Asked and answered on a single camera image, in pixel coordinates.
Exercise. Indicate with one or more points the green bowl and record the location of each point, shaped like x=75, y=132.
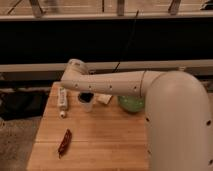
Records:
x=130, y=103

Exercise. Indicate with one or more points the red chili pepper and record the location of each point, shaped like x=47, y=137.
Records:
x=65, y=142

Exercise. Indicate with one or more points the beige eraser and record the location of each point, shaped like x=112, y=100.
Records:
x=104, y=99

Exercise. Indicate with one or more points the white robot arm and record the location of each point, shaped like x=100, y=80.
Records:
x=179, y=120

